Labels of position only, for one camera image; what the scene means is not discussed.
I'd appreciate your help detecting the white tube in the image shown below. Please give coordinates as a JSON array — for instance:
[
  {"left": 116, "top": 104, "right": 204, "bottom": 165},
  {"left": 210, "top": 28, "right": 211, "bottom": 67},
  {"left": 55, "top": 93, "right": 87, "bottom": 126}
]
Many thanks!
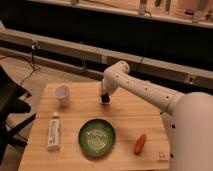
[{"left": 47, "top": 112, "right": 60, "bottom": 151}]

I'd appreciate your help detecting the white paper cup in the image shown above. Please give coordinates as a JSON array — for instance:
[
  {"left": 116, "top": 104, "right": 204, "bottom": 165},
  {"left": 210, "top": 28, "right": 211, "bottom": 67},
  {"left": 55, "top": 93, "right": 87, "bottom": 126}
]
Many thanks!
[{"left": 53, "top": 85, "right": 70, "bottom": 107}]

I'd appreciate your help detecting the black cable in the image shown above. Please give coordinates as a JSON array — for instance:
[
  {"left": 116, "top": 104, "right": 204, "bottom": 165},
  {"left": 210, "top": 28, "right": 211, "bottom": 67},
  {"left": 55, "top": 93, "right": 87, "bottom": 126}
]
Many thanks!
[{"left": 0, "top": 43, "right": 41, "bottom": 88}]

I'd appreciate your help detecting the orange carrot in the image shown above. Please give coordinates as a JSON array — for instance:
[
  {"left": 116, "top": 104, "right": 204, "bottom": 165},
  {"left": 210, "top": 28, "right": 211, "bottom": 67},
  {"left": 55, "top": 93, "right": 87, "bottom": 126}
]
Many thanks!
[{"left": 134, "top": 134, "right": 146, "bottom": 155}]

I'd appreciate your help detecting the black eraser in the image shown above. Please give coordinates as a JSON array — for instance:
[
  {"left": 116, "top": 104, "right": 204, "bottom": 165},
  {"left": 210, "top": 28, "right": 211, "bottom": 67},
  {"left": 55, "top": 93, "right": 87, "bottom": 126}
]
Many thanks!
[{"left": 102, "top": 94, "right": 110, "bottom": 103}]

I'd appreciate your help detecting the black chair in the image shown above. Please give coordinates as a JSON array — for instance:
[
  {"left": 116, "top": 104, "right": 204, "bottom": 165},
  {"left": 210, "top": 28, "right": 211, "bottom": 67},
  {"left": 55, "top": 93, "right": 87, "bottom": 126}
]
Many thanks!
[{"left": 0, "top": 65, "right": 36, "bottom": 163}]

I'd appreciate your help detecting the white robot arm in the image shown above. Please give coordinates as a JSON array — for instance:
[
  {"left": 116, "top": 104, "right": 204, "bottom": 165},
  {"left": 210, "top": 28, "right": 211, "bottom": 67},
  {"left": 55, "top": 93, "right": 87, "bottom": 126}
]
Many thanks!
[{"left": 100, "top": 61, "right": 213, "bottom": 171}]

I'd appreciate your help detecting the green plate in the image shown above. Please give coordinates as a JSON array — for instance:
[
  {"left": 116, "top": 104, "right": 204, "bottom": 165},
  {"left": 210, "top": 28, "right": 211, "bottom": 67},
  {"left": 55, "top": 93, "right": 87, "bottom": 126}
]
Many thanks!
[{"left": 78, "top": 119, "right": 116, "bottom": 157}]

